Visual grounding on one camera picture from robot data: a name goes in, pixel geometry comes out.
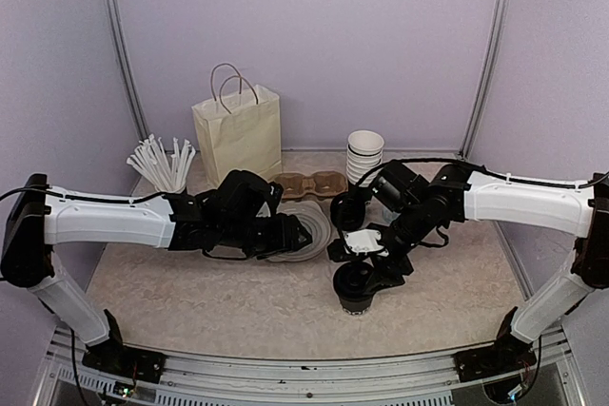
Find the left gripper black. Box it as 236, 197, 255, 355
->
219, 212, 313, 260

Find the black plastic cup lid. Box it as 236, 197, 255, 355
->
333, 261, 374, 301

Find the brown cardboard cup carrier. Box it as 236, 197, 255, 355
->
272, 171, 348, 200

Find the cream paper bag with handles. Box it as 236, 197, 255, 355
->
192, 63, 283, 186

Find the black paper coffee cup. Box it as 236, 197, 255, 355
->
338, 295, 373, 316

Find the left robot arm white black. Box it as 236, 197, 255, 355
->
1, 170, 312, 373

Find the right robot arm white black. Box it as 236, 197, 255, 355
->
371, 160, 608, 372

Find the grey spiral pattern plate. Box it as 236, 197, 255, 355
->
265, 201, 332, 263

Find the stack of black lids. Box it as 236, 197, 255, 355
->
330, 192, 365, 231

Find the stack of paper cups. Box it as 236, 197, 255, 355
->
346, 130, 384, 185

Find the cup of white straws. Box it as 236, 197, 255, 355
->
126, 134, 196, 194

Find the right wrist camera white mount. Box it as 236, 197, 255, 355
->
326, 229, 389, 262

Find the aluminium front rail frame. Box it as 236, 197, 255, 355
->
30, 328, 588, 405

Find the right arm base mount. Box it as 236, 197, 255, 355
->
454, 344, 537, 382

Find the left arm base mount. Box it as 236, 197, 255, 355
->
82, 346, 167, 384

